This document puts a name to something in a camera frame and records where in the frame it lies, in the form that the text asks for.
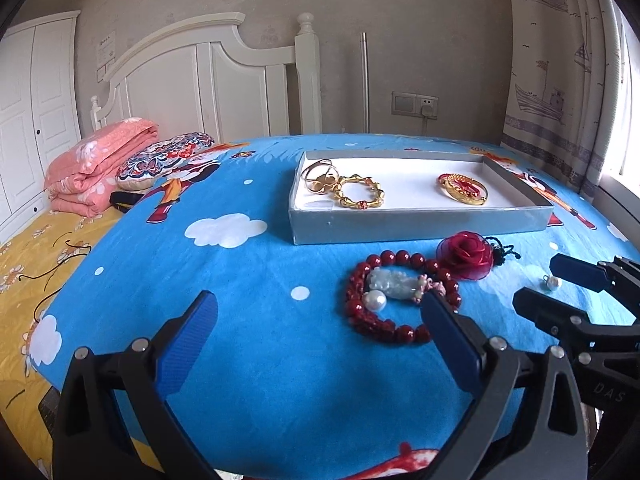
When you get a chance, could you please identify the green pendant black cord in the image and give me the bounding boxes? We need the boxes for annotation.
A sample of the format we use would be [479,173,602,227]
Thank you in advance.
[484,235,522,267]

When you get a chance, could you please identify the red fabric rose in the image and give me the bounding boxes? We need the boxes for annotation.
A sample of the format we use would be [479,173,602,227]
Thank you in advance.
[436,231,494,281]

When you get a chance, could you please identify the gold bangle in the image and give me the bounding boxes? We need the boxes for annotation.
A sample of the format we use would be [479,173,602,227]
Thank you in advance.
[437,174,488,206]

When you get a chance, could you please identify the jade pendant pink knot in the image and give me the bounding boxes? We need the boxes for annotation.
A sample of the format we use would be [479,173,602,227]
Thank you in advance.
[367,268,446,304]

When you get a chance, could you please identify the dark red bead bracelet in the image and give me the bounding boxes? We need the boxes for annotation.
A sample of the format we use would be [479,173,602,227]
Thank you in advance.
[344,249,463,345]

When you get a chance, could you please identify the gold chain bracelet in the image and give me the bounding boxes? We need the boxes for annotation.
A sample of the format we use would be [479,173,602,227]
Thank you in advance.
[331,173,386,210]

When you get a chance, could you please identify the silver gold ring bangles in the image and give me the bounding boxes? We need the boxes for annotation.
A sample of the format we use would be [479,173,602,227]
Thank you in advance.
[300,158,340,194]

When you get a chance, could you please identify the black remote on bed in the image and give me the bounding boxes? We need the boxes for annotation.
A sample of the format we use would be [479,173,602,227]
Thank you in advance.
[38,386,61,437]

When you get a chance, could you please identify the yellow floral bedsheet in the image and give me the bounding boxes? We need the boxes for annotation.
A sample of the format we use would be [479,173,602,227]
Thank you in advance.
[1,208,122,479]

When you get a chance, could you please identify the grey shallow tray box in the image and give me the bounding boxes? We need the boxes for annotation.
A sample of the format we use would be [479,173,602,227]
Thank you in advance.
[288,150,552,245]

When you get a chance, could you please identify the blue cartoon tablecloth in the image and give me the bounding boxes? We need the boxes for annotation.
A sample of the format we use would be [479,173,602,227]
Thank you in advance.
[29,132,637,480]

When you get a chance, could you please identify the ship print curtain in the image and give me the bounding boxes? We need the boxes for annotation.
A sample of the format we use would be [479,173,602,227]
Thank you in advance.
[501,0,623,200]

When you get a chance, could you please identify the black fan on bed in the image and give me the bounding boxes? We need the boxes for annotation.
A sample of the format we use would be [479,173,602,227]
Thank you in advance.
[110,191,145,214]

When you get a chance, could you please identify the pink folded quilt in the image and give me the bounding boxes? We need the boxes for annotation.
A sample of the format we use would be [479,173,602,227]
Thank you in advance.
[43,117,158,218]

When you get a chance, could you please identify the patterned pillow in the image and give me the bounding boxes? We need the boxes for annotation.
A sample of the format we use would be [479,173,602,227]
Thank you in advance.
[115,132,216,192]

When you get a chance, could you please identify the silver metal pole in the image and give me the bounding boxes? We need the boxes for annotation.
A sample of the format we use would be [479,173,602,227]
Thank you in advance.
[360,32,371,133]

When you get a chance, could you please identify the white wardrobe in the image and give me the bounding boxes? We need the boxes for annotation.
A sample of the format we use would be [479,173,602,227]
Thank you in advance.
[0,11,80,242]

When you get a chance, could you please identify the white bed headboard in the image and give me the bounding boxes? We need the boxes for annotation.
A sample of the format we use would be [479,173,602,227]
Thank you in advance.
[90,12,322,143]

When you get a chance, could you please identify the black cord on bed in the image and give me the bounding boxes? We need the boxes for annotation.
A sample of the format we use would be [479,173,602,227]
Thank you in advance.
[16,238,94,321]

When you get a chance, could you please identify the wall switch socket panel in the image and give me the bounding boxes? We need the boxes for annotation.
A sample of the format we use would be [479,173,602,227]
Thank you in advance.
[392,91,439,120]

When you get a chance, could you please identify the wall paper notice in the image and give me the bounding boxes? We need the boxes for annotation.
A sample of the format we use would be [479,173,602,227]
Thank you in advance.
[96,30,116,82]

